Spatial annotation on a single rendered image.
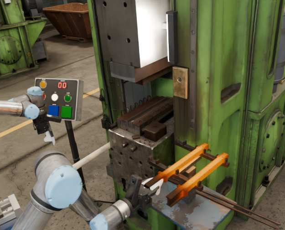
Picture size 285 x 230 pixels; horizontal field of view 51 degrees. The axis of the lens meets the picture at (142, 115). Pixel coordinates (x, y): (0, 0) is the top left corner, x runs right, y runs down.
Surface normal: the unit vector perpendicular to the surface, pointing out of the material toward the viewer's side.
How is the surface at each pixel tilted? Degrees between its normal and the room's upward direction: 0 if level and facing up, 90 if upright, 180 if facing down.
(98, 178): 0
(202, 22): 90
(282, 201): 0
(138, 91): 90
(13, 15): 79
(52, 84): 60
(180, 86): 90
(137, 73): 90
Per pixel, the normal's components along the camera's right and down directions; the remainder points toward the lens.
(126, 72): -0.65, 0.40
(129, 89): 0.75, 0.26
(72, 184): 0.59, 0.27
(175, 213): -0.07, -0.88
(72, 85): -0.28, -0.04
